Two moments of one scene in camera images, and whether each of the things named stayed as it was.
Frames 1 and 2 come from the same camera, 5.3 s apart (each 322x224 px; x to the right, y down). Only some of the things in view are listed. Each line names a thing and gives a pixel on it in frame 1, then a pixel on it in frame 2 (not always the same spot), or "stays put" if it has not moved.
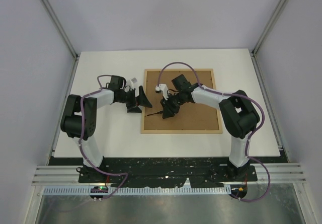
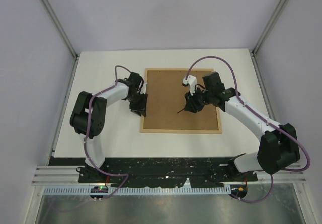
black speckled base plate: x=165 y=172 stays put
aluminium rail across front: x=291 y=173 stays put
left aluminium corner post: x=56 y=21 stays put
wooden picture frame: x=192 y=117 stays put
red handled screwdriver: x=160 y=112 to x=180 y=110
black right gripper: x=168 y=110 to x=191 y=104
